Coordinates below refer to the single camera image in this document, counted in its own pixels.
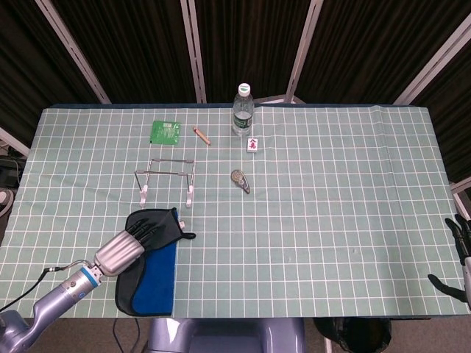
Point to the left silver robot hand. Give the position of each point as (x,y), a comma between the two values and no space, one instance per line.
(117,253)

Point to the purple robot torso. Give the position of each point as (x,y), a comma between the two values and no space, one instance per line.
(221,334)

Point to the left purple robot arm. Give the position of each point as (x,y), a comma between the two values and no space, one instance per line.
(62,290)

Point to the clear water bottle green label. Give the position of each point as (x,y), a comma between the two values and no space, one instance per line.
(243,117)

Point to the white mahjong tile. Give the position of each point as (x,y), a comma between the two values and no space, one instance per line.
(252,144)

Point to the green grid tablecloth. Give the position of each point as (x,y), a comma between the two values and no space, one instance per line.
(331,220)

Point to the black equipment box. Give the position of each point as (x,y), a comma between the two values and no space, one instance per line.
(9,173)

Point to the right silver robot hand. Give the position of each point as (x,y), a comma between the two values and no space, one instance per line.
(460,235)

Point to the white metal screen post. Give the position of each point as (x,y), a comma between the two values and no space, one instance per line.
(303,51)
(193,55)
(460,191)
(430,66)
(13,142)
(73,51)

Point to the blue towel with black trim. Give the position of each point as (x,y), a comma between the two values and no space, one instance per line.
(158,279)

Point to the dark brown pleated curtain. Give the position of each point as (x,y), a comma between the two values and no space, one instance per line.
(250,36)

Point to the green foil packet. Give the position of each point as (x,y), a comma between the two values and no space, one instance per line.
(164,132)

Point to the black trash bin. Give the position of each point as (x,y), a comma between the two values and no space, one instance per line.
(349,334)

